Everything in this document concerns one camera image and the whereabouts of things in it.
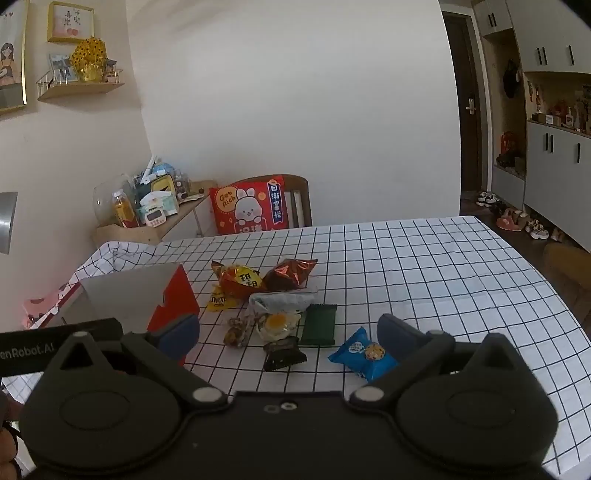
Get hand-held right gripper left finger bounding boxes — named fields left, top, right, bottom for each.
left=44, top=315, right=229, bottom=411

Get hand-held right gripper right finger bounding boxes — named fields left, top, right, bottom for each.
left=349, top=314, right=529, bottom=411

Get blue cookie packet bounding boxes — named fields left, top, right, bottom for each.
left=328, top=326, right=399, bottom=382

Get yellow candy packet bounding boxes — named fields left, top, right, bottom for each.
left=205, top=285, right=228, bottom=313

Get clear nut packet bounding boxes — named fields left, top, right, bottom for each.
left=223, top=316, right=256, bottom=347

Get red cardboard box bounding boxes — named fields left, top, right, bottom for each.
left=44, top=264, right=200, bottom=366

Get dark green packet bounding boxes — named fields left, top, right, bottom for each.
left=298, top=304, right=338, bottom=348

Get orange snack bag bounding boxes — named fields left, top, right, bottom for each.
left=211, top=261, right=265, bottom=302

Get clear egg snack packet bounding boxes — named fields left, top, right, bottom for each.
left=254, top=311, right=304, bottom=343

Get dark brown small packet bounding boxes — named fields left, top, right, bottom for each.
left=263, top=336, right=308, bottom=372

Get white snack bag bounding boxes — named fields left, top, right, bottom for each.
left=249, top=290, right=319, bottom=320

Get red-brown foil snack bag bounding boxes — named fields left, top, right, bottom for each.
left=261, top=258, right=319, bottom=293

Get person's left hand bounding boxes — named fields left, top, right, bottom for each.
left=0, top=392, right=22, bottom=479

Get pink cloth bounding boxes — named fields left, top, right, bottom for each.
left=22, top=283, right=80, bottom=329

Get white checked tablecloth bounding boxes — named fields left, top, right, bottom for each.
left=0, top=215, right=588, bottom=480

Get wooden side table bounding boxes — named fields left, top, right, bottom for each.
left=95, top=179, right=218, bottom=246

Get silver desk lamp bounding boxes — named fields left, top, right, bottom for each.
left=0, top=191, right=18, bottom=255

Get orange drink bottle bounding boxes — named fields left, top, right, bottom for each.
left=112, top=191, right=140, bottom=228

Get tissue pack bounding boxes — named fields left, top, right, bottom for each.
left=137, top=191, right=180, bottom=217

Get red rabbit cushion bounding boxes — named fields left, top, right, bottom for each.
left=209, top=175, right=291, bottom=237

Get clear glass dome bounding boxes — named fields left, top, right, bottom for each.
left=93, top=174, right=139, bottom=228

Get row of shoes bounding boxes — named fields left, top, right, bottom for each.
left=475, top=189, right=567, bottom=243

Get wooden chair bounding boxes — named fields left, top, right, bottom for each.
left=271, top=174, right=314, bottom=228

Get grey cabinet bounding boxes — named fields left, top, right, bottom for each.
left=471, top=0, right=591, bottom=253

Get dark door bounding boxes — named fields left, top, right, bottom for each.
left=440, top=9, right=484, bottom=200

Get group of shelf ornaments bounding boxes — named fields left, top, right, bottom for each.
left=530, top=84, right=591, bottom=136

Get black hanging hat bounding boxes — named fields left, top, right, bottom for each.
left=502, top=59, right=523, bottom=99

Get small photo card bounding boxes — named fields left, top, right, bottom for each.
left=48, top=54, right=78, bottom=85

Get golden flower ornament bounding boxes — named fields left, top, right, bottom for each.
left=71, top=37, right=108, bottom=83

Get large framed poster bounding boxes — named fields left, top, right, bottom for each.
left=0, top=0, right=30, bottom=116

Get small framed picture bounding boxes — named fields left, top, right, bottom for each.
left=47, top=1, right=96, bottom=44

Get wooden wall shelf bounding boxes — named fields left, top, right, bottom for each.
left=36, top=69, right=126, bottom=103

